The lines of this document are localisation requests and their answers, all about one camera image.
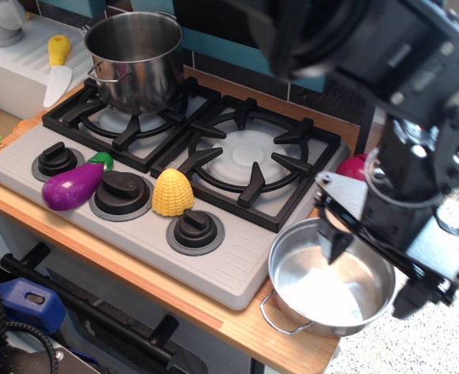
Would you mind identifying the black oven door handle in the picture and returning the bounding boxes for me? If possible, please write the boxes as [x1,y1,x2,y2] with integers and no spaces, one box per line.
[0,242,179,370]

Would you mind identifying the purple toy eggplant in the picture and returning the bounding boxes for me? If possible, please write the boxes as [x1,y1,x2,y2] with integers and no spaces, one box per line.
[41,152,114,211]

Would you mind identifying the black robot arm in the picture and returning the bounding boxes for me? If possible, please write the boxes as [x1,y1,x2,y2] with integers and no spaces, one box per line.
[238,1,459,319]

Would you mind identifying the black stove knob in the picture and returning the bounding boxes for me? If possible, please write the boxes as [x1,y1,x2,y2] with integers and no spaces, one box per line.
[31,142,85,182]
[166,209,225,256]
[89,171,153,222]

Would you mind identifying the black left stove knob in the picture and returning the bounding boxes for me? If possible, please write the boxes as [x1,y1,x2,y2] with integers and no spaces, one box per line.
[31,142,85,182]

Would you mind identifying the black middle stove knob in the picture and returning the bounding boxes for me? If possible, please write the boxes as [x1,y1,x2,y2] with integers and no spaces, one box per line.
[89,171,153,222]

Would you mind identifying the black burner grate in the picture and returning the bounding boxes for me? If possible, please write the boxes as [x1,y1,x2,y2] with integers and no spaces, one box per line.
[150,96,349,232]
[42,77,221,173]

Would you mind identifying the yellow handled toy knife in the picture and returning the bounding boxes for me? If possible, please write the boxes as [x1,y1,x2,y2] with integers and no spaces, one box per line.
[43,34,72,108]

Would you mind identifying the yellow toy corn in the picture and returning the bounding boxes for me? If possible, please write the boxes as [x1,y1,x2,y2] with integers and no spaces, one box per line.
[152,168,194,217]

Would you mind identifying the black right stove knob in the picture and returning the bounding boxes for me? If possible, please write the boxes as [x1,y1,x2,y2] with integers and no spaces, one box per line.
[166,209,225,256]

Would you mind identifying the tall steel stock pot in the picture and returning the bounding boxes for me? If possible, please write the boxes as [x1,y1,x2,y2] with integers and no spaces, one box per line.
[84,12,184,115]

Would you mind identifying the grey toy stove top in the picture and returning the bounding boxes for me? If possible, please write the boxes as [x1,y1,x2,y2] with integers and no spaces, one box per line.
[0,83,351,312]

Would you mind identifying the white toy sink unit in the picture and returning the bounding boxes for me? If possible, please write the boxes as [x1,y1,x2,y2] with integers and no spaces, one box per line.
[0,15,92,119]

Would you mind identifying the small shallow steel pot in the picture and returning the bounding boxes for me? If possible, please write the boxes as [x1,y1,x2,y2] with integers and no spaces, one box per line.
[260,218,397,337]

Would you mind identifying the black braided cable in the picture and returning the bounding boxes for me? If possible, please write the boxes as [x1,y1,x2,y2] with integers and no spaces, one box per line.
[2,321,58,374]

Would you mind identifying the blue plastic clamp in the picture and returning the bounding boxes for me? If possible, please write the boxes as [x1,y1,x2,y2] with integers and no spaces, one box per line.
[0,277,66,334]

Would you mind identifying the grey toy faucet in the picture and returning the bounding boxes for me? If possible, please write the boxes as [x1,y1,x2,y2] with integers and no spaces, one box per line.
[0,0,28,48]

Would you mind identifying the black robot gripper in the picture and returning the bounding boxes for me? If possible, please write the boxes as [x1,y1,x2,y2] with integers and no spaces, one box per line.
[316,156,459,319]

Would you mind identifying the black right burner grate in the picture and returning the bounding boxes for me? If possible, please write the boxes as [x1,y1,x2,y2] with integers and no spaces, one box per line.
[150,96,349,232]

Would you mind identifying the magenta toy radish green leaves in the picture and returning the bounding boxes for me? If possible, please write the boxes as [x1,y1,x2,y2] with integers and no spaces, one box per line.
[336,153,368,182]

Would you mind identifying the black left burner grate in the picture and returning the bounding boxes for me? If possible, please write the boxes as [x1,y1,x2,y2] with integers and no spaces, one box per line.
[42,77,221,173]

